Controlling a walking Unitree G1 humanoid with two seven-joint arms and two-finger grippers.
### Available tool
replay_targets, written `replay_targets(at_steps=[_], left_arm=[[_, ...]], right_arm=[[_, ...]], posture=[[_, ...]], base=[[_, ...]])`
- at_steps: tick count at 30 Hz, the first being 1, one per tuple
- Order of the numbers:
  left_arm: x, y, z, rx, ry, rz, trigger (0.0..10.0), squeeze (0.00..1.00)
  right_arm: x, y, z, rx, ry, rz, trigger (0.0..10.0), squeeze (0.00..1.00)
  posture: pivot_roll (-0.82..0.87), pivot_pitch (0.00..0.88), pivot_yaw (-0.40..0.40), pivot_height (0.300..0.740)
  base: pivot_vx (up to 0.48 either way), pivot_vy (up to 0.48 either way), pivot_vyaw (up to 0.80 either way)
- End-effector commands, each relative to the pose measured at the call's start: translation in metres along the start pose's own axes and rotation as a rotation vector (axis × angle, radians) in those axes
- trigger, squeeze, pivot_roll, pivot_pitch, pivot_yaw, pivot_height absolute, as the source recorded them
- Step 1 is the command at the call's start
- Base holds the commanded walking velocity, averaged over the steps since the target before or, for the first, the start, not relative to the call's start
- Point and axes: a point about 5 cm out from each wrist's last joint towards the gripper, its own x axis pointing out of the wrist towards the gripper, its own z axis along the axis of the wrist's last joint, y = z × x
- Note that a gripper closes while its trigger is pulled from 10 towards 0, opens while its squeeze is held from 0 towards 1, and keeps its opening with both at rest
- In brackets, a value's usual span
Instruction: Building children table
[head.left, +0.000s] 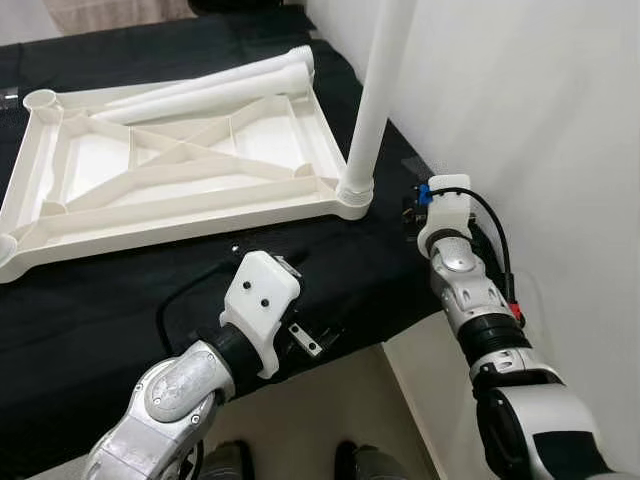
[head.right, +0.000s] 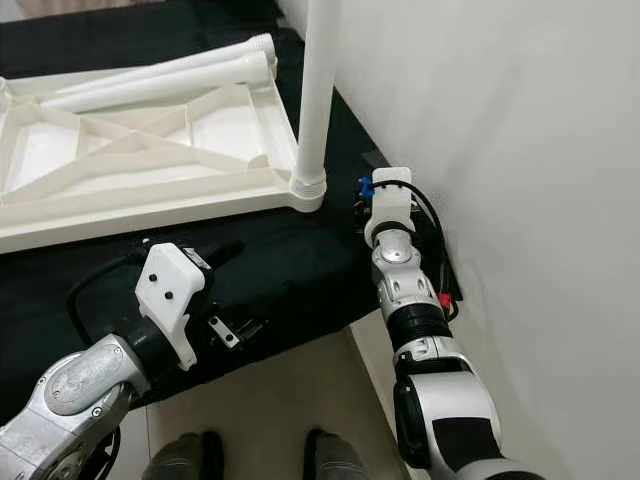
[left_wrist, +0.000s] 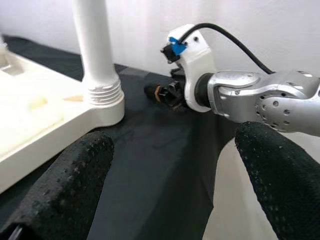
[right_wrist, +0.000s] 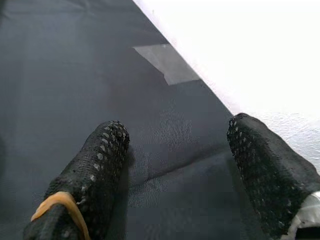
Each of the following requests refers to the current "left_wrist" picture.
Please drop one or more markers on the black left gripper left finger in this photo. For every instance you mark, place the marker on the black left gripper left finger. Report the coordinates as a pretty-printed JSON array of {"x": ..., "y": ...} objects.
[{"x": 60, "y": 190}]

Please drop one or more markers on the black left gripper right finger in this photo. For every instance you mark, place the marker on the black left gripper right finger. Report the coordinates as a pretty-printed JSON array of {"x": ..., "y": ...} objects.
[{"x": 282, "y": 180}]

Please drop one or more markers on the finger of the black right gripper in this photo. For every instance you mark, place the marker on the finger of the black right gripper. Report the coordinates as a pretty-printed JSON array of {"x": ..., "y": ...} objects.
[{"x": 151, "y": 92}]

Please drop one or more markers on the white plastic table top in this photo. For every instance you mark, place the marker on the white plastic table top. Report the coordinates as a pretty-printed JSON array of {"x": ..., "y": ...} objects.
[{"x": 37, "y": 120}]

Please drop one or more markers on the white plastic table leg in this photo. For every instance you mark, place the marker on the white plastic table leg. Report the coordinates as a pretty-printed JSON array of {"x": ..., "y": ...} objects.
[{"x": 92, "y": 37}]

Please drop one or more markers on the yellow rubber band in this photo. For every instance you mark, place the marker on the yellow rubber band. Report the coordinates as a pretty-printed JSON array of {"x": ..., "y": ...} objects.
[{"x": 157, "y": 92}]

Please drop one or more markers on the black tablecloth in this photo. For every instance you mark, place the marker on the black tablecloth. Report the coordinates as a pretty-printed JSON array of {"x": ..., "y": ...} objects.
[{"x": 155, "y": 162}]

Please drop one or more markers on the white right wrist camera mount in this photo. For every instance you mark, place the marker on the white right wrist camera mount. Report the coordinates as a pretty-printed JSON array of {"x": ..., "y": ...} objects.
[{"x": 197, "y": 57}]

